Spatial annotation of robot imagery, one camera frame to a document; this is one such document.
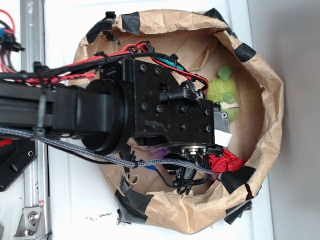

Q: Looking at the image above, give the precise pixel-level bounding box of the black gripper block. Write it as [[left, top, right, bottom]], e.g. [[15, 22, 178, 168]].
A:
[[122, 59, 232, 156]]

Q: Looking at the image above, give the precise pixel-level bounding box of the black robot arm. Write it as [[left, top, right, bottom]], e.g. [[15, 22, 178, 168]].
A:
[[0, 58, 232, 155]]

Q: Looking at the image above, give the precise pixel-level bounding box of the green plush toy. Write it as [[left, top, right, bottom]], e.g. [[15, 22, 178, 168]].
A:
[[206, 65, 240, 123]]

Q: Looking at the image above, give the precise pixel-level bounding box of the red crumpled paper flower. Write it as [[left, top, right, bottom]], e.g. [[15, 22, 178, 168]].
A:
[[209, 148, 246, 176]]

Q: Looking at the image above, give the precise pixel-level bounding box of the brown paper bag basket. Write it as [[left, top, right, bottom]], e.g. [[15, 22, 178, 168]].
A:
[[74, 9, 284, 235]]

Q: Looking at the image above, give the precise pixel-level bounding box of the black mounting plate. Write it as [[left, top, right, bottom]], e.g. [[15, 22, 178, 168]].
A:
[[0, 138, 38, 192]]

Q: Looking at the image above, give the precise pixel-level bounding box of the red and black wire bundle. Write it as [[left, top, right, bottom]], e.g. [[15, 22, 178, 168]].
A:
[[0, 41, 210, 94]]

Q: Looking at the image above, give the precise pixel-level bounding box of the grey braided cable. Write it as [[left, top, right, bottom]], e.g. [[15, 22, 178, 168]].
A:
[[0, 126, 217, 181]]

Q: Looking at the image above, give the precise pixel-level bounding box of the aluminium extrusion rail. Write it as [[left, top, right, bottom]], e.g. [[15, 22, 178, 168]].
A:
[[19, 0, 52, 240]]

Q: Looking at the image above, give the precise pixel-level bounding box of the metal corner bracket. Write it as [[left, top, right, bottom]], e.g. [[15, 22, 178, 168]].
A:
[[13, 206, 45, 240]]

